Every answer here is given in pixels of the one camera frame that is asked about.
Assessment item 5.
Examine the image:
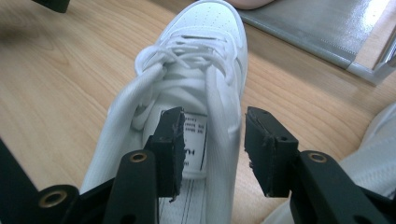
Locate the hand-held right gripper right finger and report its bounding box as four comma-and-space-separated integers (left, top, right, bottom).
244, 106, 391, 224

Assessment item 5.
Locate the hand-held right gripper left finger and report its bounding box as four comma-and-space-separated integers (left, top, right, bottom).
102, 106, 187, 224

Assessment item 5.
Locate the white sneaker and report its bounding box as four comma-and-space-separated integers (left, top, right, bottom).
78, 0, 250, 224
261, 102, 396, 224

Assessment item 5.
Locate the metal shoe rack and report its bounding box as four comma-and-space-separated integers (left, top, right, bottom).
236, 0, 396, 87

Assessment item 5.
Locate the pink slipper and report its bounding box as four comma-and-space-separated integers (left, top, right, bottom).
223, 0, 276, 10

